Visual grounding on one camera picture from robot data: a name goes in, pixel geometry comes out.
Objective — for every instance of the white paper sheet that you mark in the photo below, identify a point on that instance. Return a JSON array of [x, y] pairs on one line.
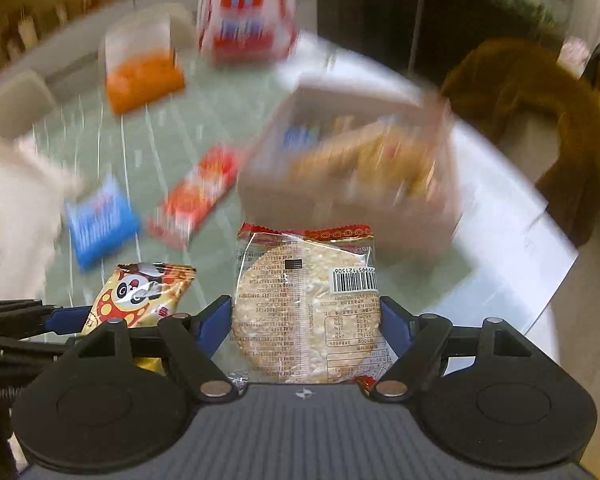
[[520, 270]]

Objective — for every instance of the yellow panda snack packet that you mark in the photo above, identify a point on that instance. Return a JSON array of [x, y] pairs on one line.
[[130, 295]]

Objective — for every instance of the pink cardboard box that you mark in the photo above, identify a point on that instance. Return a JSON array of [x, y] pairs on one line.
[[340, 220]]

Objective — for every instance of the squirrel print snack bag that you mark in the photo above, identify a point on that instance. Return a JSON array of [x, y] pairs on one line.
[[245, 15]]

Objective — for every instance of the blue snack packet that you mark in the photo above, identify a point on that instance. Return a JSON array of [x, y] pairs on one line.
[[100, 222]]

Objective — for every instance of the orange and white bag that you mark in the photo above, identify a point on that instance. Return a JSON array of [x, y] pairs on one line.
[[140, 75]]

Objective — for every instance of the pile of mixed snack packets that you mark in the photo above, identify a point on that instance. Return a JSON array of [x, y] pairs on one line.
[[365, 155]]

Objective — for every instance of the red snack packet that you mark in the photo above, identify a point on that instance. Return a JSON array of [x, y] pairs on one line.
[[200, 190]]

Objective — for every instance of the wooden shelf unit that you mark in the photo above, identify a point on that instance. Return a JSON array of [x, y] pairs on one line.
[[25, 5]]

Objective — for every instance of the brown plush cloth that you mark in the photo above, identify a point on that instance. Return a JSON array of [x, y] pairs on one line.
[[530, 90]]

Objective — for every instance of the round rice cracker packet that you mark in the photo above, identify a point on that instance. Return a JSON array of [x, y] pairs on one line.
[[300, 310]]

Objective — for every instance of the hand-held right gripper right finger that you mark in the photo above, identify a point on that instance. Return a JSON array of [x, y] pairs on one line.
[[395, 327]]

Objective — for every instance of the white chair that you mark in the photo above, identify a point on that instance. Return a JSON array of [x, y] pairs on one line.
[[180, 22], [15, 105]]

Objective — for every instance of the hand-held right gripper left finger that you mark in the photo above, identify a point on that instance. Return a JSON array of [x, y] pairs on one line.
[[215, 327]]

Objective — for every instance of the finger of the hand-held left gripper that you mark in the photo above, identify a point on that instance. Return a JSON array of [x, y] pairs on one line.
[[70, 320], [25, 355]]

